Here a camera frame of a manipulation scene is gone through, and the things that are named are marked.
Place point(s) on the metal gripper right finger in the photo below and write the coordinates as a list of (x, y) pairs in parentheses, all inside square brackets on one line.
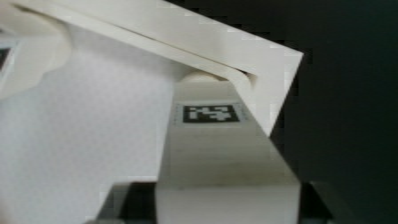
[(324, 209)]

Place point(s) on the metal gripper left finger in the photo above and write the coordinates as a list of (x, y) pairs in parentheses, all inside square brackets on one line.
[(129, 206)]

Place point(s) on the white desk leg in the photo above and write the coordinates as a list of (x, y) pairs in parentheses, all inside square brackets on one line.
[(226, 182), (34, 49)]

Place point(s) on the white desk top tray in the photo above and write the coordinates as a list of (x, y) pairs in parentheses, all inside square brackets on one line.
[(84, 123)]

